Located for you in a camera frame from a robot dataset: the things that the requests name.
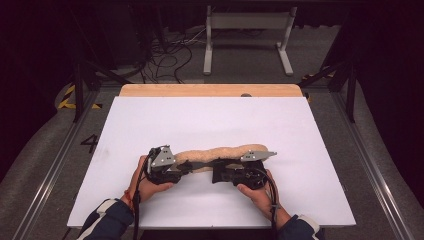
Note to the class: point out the black metal stand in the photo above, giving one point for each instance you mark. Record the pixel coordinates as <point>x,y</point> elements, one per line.
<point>78,93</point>
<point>350,96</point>

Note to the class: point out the white metal stand frame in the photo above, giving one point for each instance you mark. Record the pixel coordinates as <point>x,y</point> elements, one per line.
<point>208,50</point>

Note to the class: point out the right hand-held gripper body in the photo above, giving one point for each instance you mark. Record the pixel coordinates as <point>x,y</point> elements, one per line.
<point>246,173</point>

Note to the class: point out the white table board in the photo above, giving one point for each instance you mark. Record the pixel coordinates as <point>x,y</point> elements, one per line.
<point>166,123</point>

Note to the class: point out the person's left hand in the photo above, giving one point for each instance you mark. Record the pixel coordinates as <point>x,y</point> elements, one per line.
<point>146,190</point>

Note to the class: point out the aluminium floor rail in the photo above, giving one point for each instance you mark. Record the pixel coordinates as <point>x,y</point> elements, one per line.
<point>376,186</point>
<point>50,176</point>

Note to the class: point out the tan fleece pad black lining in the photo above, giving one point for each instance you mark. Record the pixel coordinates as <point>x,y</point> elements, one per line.
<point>216,154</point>

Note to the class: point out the person's right hand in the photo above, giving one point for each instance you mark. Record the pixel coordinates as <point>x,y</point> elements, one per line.
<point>260,201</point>

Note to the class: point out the yellow black floor tape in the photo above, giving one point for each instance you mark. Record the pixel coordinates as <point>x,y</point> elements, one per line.
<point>66,106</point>

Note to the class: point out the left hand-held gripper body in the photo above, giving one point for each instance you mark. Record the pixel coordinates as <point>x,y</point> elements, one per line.
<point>162,159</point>

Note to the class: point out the wooden table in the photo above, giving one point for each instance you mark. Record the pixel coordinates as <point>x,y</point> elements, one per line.
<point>200,90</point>

